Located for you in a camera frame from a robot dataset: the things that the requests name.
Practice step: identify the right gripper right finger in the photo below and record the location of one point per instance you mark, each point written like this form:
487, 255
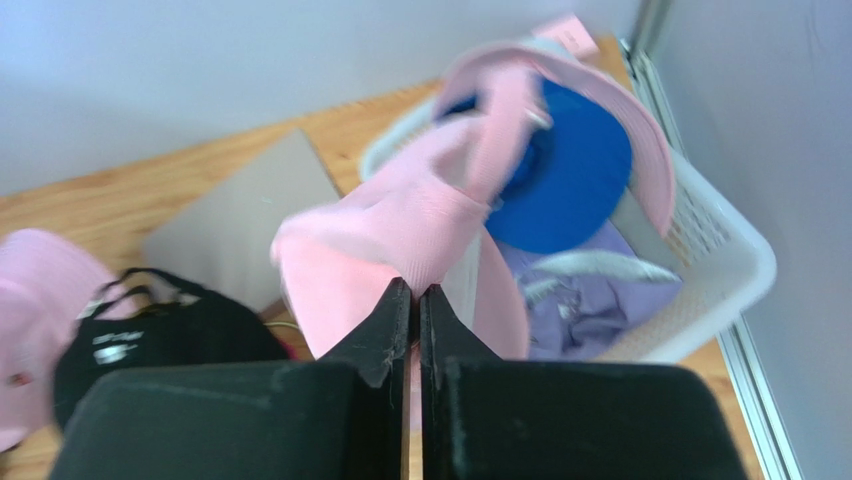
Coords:
489, 418

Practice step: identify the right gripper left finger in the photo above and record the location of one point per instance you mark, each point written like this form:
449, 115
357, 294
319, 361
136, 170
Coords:
343, 416

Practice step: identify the lavender baseball cap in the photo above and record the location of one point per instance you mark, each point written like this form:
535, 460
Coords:
581, 302

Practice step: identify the pink baseball cap white logo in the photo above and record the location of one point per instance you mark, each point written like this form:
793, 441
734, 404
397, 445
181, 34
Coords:
418, 217

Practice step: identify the black NY baseball cap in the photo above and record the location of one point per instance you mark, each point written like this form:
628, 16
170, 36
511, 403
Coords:
195, 326

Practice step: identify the blue hat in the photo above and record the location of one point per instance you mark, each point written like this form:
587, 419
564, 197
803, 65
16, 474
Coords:
570, 179

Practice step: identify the pink bucket hat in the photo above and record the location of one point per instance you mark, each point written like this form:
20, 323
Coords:
52, 347

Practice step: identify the grey flat board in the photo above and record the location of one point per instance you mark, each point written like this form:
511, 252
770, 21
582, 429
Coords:
222, 240

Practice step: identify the white plastic basket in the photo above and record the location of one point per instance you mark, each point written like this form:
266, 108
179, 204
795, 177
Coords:
656, 339

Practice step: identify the light pink cap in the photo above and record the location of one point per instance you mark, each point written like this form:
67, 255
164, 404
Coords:
612, 113

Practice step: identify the right corner aluminium post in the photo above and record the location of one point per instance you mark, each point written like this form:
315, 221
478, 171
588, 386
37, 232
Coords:
729, 266

